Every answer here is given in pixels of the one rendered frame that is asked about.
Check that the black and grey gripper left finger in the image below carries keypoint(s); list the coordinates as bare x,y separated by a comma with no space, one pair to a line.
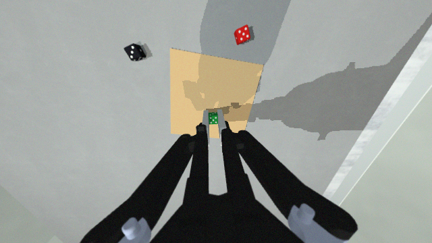
134,220

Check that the black die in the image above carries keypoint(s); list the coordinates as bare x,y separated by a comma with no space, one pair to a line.
135,52

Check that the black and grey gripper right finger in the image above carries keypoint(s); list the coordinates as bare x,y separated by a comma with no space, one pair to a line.
311,216

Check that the red die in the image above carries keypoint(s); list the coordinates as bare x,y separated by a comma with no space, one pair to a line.
242,34

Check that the green die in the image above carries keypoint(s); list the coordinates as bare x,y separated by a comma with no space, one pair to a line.
213,118

